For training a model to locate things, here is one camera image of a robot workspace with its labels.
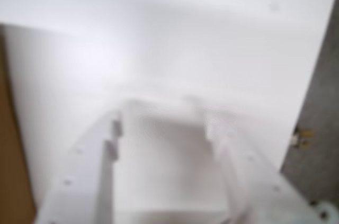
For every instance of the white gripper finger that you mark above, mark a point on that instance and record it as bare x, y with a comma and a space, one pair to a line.
87, 171
254, 181

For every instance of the brown cardboard box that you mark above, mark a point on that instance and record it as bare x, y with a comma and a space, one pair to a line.
13, 134

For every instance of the pale round caster wheel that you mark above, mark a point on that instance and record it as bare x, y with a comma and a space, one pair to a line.
328, 214

